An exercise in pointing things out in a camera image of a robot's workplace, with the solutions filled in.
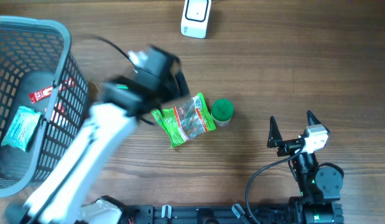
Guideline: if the green lid jar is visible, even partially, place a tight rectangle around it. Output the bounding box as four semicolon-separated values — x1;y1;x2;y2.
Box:
211;98;234;126

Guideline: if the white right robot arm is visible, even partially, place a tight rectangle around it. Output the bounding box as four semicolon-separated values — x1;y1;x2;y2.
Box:
267;110;344;223

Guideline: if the teal tissue pack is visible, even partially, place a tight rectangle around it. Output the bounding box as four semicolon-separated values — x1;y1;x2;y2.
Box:
1;106;42;152

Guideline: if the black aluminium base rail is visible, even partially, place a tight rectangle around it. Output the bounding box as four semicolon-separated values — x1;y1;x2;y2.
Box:
66;195;345;224

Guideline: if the green candy bag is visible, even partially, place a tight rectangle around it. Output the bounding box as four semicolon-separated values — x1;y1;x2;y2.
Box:
151;93;216;148

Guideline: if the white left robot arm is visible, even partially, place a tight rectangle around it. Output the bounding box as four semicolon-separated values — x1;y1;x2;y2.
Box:
3;45;190;223

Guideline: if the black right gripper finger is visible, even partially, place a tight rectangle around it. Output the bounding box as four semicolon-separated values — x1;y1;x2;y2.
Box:
307;110;321;126
268;116;282;142

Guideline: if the white barcode scanner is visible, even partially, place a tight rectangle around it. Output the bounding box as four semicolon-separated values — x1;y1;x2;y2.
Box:
180;0;212;39

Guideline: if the red coffee stick sachet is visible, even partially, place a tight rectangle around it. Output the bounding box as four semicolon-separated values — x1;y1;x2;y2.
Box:
29;77;77;105

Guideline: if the grey plastic basket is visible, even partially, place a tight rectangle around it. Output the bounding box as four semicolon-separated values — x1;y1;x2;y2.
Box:
0;16;88;198

